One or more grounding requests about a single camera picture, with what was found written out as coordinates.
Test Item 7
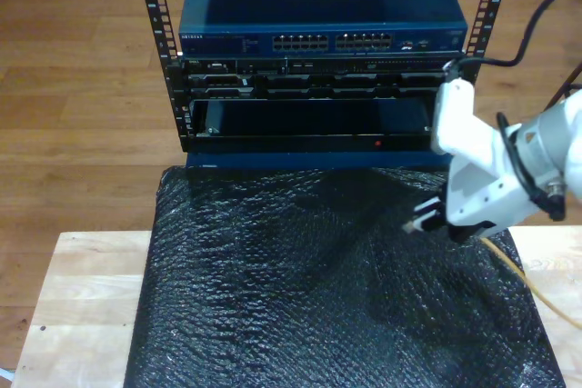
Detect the yellow network cable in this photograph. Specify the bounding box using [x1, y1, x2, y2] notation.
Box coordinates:
[402, 219, 582, 330]

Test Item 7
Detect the black camera cable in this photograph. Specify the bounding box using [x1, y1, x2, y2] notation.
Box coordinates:
[443, 0, 582, 78]

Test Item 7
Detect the black bubble-wrap mat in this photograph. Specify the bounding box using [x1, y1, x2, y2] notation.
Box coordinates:
[123, 161, 567, 388]

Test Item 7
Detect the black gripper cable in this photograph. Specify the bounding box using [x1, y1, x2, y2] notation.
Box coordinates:
[495, 111, 568, 222]

